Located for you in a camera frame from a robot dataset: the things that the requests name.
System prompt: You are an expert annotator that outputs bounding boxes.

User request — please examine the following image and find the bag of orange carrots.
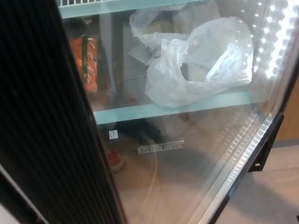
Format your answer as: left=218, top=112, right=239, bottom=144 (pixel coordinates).
left=70, top=33, right=107, bottom=95

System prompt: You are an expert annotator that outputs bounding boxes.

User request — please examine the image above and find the translucent plastic tub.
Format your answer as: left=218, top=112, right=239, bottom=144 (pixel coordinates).
left=171, top=0, right=223, bottom=33

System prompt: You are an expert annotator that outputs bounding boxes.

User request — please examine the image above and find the white plastic shopping bag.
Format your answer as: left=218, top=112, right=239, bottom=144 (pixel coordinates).
left=127, top=0, right=261, bottom=113

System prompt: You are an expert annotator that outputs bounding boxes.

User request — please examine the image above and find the glass refrigerator door black frame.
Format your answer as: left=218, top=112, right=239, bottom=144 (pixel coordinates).
left=0, top=0, right=299, bottom=224

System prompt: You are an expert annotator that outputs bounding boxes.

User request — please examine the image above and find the white LED light strip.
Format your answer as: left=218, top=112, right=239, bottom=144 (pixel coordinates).
left=252, top=0, right=299, bottom=80

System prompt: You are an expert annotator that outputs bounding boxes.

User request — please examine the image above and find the clear plastic food container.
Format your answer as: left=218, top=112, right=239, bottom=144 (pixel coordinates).
left=180, top=31, right=219, bottom=82

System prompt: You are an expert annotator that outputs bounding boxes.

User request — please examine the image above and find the silver Motak nameplate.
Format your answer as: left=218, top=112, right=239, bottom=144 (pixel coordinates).
left=137, top=140, right=185, bottom=155

